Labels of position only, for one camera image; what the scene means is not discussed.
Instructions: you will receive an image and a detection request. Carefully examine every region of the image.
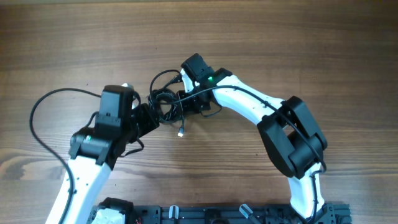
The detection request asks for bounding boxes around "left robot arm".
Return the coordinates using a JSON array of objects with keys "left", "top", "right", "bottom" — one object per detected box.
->
[{"left": 46, "top": 85, "right": 159, "bottom": 223}]

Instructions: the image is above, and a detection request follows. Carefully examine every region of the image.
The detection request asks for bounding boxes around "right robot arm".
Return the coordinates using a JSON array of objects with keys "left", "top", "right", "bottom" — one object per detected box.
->
[{"left": 180, "top": 54, "right": 327, "bottom": 223}]

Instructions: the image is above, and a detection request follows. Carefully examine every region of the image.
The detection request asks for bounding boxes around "left camera black cable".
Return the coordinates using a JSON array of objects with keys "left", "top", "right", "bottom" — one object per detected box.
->
[{"left": 29, "top": 88, "right": 103, "bottom": 224}]

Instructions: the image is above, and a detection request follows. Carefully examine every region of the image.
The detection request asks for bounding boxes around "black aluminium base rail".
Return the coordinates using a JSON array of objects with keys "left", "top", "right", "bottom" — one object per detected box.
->
[{"left": 86, "top": 203, "right": 352, "bottom": 224}]

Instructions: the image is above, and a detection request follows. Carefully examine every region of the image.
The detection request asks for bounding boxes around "camera black cable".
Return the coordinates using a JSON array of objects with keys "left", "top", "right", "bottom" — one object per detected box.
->
[
  {"left": 29, "top": 88, "right": 103, "bottom": 224},
  {"left": 149, "top": 68, "right": 327, "bottom": 224}
]

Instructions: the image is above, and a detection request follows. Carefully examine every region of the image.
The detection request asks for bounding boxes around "black HDMI cable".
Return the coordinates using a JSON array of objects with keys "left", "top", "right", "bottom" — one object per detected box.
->
[{"left": 147, "top": 88, "right": 186, "bottom": 138}]

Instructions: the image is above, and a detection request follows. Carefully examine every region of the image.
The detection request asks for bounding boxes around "right camera black cable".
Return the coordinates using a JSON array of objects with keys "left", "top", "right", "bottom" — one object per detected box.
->
[{"left": 149, "top": 68, "right": 327, "bottom": 224}]

